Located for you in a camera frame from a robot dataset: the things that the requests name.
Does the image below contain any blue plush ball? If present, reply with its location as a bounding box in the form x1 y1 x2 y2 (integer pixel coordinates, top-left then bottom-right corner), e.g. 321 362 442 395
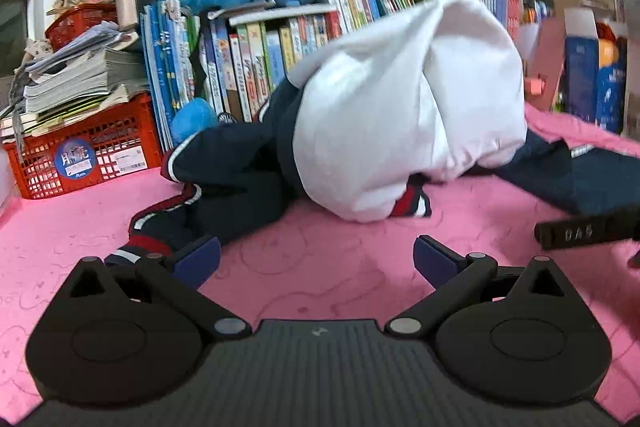
172 98 221 146

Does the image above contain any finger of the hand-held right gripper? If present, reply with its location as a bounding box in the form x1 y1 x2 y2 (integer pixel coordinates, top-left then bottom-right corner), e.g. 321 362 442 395
534 206 640 251

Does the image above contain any navy and white jacket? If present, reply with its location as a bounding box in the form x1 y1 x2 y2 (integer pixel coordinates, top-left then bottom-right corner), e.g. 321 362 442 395
104 0 640 268

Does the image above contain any red plastic crate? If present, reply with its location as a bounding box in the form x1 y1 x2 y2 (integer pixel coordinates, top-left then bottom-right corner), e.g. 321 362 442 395
2 92 166 200

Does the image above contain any red plastic basket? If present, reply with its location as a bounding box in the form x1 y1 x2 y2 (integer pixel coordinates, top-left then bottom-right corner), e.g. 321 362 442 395
45 4 119 52

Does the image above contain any stack of papers and booklets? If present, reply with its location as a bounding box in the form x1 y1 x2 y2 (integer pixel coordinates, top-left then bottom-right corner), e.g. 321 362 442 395
0 21 151 142

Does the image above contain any row of colourful books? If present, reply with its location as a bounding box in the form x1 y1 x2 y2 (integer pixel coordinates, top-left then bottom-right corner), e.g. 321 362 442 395
200 0 551 124

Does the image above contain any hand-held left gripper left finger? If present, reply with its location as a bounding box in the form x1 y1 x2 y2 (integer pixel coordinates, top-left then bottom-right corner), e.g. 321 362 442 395
62 234 253 343

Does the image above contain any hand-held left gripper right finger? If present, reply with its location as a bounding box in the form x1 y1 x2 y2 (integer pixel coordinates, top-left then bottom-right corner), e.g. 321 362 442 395
385 234 577 341

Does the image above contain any pink bunny print blanket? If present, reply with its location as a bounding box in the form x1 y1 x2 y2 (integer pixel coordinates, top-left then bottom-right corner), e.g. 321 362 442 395
0 101 640 427

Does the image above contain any blue cardboard box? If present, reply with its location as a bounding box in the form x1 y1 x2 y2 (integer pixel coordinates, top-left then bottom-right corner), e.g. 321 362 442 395
565 36 629 134

